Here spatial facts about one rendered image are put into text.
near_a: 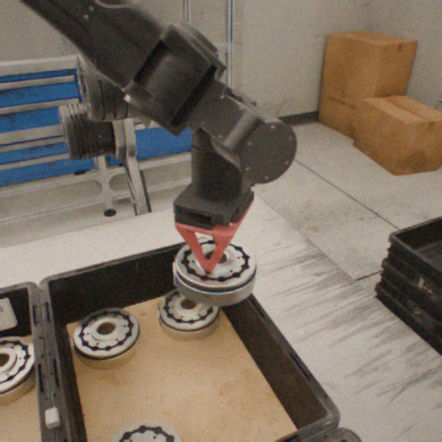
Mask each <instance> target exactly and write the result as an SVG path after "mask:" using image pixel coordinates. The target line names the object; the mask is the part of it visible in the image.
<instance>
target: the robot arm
mask: <svg viewBox="0 0 442 442"><path fill-rule="evenodd" d="M16 1H18V2H19V3H21V4H22V5H23V6H25V7H26V8H27V9H29V10H30V11H32V12H33V13H34V14H36V15H37V16H38V17H40V18H41V19H42V20H43V21H45V22H46V23H48V24H49V25H50V26H51V27H52V28H54V30H55V31H56V32H57V33H58V34H60V35H62V36H63V37H64V38H65V39H66V41H67V42H68V43H69V44H70V45H72V46H73V47H74V48H75V49H76V50H77V51H78V52H79V55H80V56H81V57H82V58H83V59H84V60H85V62H86V63H87V64H88V66H90V67H91V68H92V69H93V70H94V71H97V72H98V73H100V74H101V75H102V76H104V77H105V78H107V80H109V81H110V82H111V83H114V84H116V85H117V86H118V87H119V88H120V89H121V90H122V91H123V92H124V93H125V94H126V96H125V98H124V99H125V100H126V101H127V102H128V103H130V104H131V105H132V106H133V108H134V109H136V110H138V111H141V112H142V113H143V114H145V115H146V116H148V117H149V118H150V119H151V120H152V121H154V122H155V123H157V124H158V125H160V126H162V127H164V128H165V129H167V130H168V131H169V133H171V134H173V135H174V136H176V137H177V138H178V136H179V135H180V133H181V132H182V131H183V130H184V129H185V128H188V129H190V137H191V183H190V184H189V185H188V186H187V187H186V188H185V190H184V191H183V192H182V193H181V194H180V195H179V196H178V197H177V198H175V200H174V201H173V213H174V214H175V216H174V225H175V228H176V229H177V231H178V232H179V233H180V235H181V236H182V237H183V238H184V241H185V242H186V243H187V245H188V246H189V247H190V249H191V250H192V252H193V254H194V256H195V257H196V259H197V260H198V262H199V264H200V266H201V268H202V269H204V270H207V271H211V272H212V271H213V270H214V268H215V267H216V265H217V263H218V261H219V260H220V258H221V257H222V256H223V254H224V253H225V249H226V248H227V247H228V246H229V244H230V242H231V240H232V239H233V238H234V236H235V234H236V232H237V231H238V229H239V227H240V225H241V224H242V222H243V220H244V219H245V218H246V214H247V213H248V211H249V209H250V207H251V206H252V204H253V202H254V200H255V193H254V192H253V191H252V190H251V187H252V186H256V184H267V183H270V182H273V181H275V180H278V179H279V178H281V177H282V176H283V175H284V174H285V172H286V171H287V170H288V168H289V167H290V166H291V164H292V162H293V161H294V159H295V156H296V152H297V137H296V134H295V132H294V130H293V129H292V127H291V126H288V125H287V124H285V123H284V122H282V121H281V120H279V119H278V118H276V117H274V116H272V115H270V114H269V113H267V112H265V111H263V110H262V109H258V108H257V104H258V102H256V101H254V100H252V99H251V98H249V97H248V96H247V95H246V94H245V93H244V92H238V91H235V90H233V89H231V88H230V87H228V86H227V85H226V84H225V83H223V82H221V81H220V79H221V77H222V76H223V74H224V72H225V70H226V68H227V67H226V65H225V64H224V63H223V62H221V61H220V60H219V59H218V58H217V57H216V56H215V53H216V52H217V51H218V48H217V47H215V46H214V45H213V44H212V43H211V42H210V41H209V39H208V38H207V37H206V36H205V35H203V34H202V33H201V32H200V31H199V30H198V29H196V28H195V27H194V26H193V25H192V24H191V23H190V22H187V21H185V20H179V21H178V22H177V23H176V24H175V25H173V24H172V23H168V22H166V21H164V20H162V19H160V18H158V17H156V16H155V15H154V14H153V13H152V12H151V11H149V10H148V9H147V8H146V7H145V5H143V4H142V3H141V2H140V1H138V0H16ZM230 223H232V224H231V225H230ZM195 233H198V234H202V235H206V236H210V237H212V240H214V243H215V245H216V246H217V247H216V249H215V251H214V253H213V255H212V257H211V258H210V259H206V258H205V254H204V252H203V249H202V247H201V245H200V243H199V241H198V239H197V238H196V235H195Z"/></svg>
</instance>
